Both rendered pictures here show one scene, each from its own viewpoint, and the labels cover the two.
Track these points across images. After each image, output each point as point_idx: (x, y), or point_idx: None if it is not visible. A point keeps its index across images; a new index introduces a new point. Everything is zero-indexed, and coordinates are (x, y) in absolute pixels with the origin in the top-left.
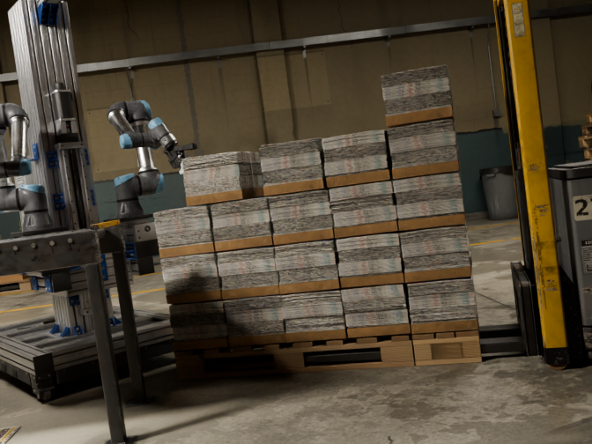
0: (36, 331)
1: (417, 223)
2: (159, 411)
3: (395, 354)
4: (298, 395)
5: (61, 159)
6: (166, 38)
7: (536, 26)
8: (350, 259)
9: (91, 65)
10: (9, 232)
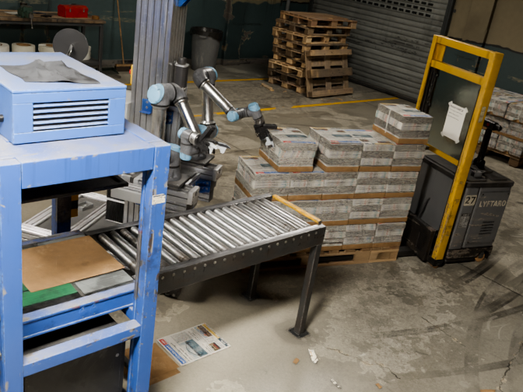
0: (85, 229)
1: (393, 194)
2: (279, 304)
3: (360, 257)
4: (340, 288)
5: (177, 119)
6: None
7: None
8: (356, 209)
9: None
10: None
